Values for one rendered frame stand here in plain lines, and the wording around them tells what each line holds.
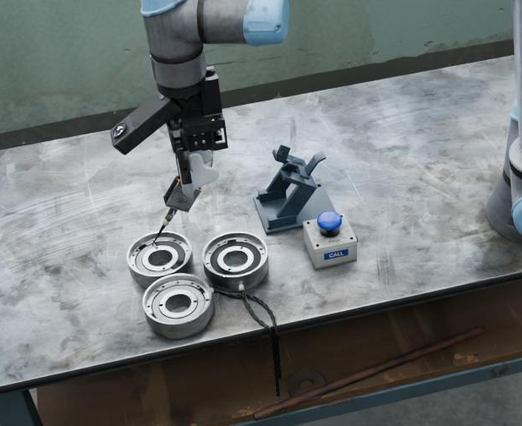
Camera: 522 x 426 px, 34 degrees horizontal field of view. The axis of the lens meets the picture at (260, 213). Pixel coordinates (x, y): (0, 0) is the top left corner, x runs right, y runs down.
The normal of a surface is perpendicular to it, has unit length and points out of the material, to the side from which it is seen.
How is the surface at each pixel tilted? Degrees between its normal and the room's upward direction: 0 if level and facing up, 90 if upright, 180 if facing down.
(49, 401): 0
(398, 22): 90
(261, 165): 0
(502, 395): 0
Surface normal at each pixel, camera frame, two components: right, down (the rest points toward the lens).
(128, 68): 0.22, 0.62
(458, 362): -0.07, -0.75
